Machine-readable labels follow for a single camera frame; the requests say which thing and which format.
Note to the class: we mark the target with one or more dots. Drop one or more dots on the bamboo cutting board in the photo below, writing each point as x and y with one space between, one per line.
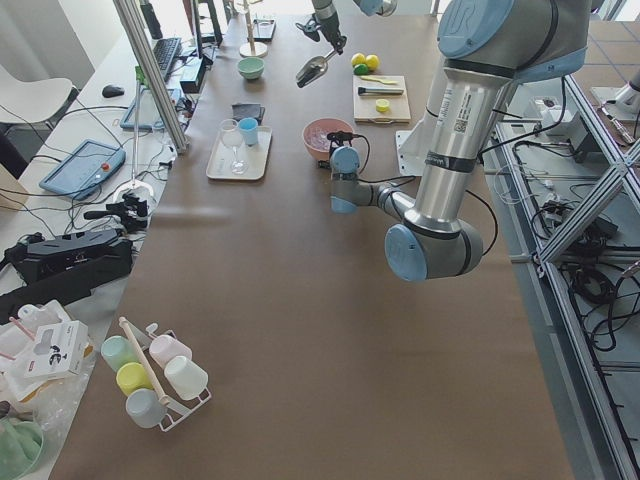
364 106

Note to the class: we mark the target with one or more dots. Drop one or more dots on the light blue cup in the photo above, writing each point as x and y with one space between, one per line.
248 127

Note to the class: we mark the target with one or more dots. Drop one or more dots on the yellow lemon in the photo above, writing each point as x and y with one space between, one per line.
358 59
361 69

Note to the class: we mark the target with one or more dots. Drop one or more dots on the wooden stand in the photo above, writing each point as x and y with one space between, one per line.
252 47

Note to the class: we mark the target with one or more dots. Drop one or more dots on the white cup rack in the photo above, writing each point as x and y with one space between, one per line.
178 409

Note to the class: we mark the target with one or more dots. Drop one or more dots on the small black tray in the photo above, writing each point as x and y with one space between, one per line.
263 29

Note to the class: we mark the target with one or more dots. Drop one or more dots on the half lemon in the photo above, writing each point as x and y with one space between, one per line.
382 105

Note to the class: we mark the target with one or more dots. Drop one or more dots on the white cup in rack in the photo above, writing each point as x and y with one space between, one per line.
186 377

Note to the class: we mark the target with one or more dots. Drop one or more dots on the yellow plastic knife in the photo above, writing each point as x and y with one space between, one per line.
377 79

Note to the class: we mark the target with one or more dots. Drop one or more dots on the blue teach pendant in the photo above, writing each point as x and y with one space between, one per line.
149 116
82 172

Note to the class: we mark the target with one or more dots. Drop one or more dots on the clear wine glass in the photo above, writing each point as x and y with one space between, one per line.
232 139

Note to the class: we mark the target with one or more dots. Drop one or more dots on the pink cup in rack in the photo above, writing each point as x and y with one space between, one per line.
164 348

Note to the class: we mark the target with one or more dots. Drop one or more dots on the black keyboard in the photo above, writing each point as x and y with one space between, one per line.
166 51

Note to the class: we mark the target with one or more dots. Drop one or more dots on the white cardboard box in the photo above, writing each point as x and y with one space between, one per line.
57 351

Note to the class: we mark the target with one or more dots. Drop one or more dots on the white chair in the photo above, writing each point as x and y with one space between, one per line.
31 102

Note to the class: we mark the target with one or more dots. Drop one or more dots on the aluminium frame post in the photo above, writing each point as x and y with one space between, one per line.
132 22

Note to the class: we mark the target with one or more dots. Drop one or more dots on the wooden rack handle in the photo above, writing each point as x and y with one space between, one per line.
156 385

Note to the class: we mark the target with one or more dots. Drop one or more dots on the green bowl on side table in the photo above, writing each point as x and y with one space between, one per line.
21 447

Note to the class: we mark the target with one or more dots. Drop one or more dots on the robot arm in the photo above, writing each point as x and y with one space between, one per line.
326 17
487 46

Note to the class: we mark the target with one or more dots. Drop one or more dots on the metal ice scoop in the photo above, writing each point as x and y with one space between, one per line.
313 69

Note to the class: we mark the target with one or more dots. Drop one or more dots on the grey folded cloth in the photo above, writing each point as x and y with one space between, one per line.
248 110

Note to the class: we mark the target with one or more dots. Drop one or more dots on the cream serving tray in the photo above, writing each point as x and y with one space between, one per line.
254 157

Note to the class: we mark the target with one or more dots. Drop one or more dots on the yellow cup in rack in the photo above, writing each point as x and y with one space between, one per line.
131 377

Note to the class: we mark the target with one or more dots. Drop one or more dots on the pink bowl with ice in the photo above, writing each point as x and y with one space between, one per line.
315 136

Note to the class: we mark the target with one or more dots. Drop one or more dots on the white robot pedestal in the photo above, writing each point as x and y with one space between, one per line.
415 145

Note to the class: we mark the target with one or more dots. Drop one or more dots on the black case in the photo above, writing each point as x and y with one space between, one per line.
66 268

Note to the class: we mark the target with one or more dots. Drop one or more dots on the black computer mouse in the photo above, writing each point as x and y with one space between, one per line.
112 91

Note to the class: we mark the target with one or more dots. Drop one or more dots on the grey-blue cup in rack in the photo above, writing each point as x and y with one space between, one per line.
145 409

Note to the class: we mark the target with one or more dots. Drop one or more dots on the steel muddler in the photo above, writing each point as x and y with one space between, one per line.
370 91

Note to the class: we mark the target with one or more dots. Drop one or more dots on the green lime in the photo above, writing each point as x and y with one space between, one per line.
372 61

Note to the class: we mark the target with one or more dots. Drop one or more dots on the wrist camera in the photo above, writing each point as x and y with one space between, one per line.
340 138

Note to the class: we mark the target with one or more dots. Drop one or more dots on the green cup in rack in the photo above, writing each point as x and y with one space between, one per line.
117 351

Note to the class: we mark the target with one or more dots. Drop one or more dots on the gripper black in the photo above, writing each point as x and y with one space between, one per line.
328 20

